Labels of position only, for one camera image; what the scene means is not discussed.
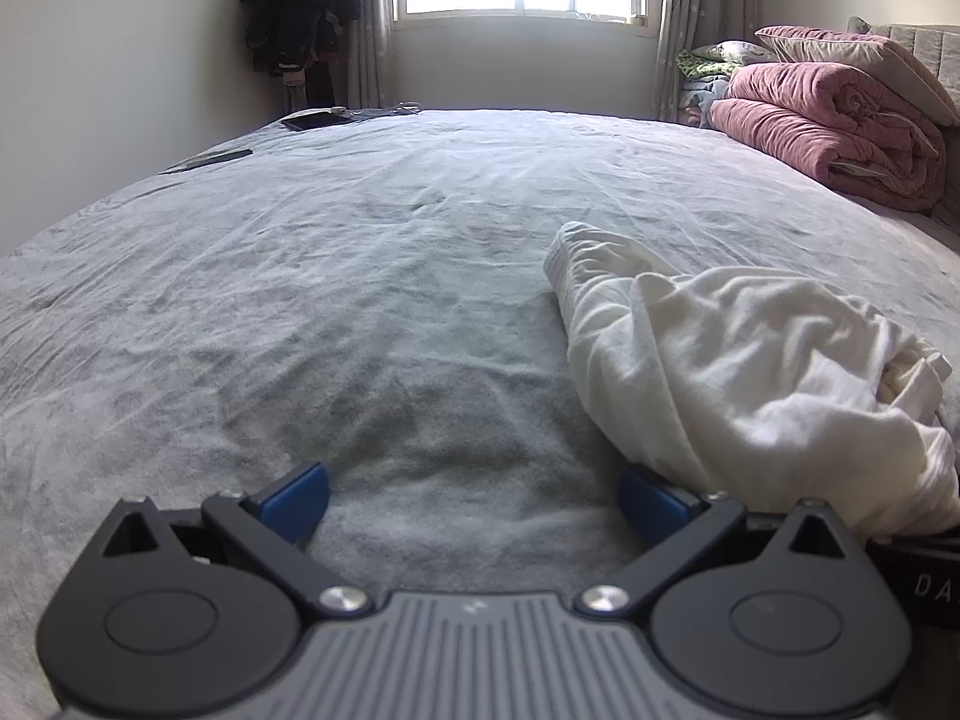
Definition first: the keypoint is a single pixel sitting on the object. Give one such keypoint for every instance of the dark hanging coats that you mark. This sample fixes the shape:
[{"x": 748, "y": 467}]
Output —
[{"x": 296, "y": 0}]

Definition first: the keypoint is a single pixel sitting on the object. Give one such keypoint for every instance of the dark flat phone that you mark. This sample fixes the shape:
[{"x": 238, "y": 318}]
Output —
[{"x": 210, "y": 160}]

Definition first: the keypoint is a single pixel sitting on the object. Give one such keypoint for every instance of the pink folded quilt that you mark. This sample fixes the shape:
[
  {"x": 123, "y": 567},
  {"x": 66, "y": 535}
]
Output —
[{"x": 817, "y": 135}]

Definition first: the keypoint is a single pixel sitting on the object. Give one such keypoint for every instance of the white pants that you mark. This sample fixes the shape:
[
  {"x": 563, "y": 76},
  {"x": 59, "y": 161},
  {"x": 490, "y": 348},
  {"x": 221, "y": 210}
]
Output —
[{"x": 735, "y": 360}]

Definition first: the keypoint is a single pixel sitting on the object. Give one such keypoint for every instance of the black tablet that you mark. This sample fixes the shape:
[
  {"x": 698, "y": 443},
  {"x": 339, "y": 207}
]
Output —
[{"x": 315, "y": 120}]

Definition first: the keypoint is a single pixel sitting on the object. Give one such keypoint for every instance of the pink pillow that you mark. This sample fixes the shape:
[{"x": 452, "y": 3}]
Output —
[{"x": 847, "y": 56}]

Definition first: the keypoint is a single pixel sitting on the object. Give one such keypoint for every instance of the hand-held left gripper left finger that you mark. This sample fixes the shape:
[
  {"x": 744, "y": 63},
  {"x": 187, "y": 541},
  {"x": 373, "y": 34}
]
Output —
[{"x": 296, "y": 499}]

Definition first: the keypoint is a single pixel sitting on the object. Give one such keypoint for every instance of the green patterned cloth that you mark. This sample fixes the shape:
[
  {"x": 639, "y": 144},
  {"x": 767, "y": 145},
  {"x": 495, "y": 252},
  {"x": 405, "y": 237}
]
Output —
[{"x": 720, "y": 56}]

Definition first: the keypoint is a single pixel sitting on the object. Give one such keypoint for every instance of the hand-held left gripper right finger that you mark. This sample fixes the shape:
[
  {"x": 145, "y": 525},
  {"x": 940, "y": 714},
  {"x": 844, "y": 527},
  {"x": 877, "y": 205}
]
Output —
[{"x": 652, "y": 502}]

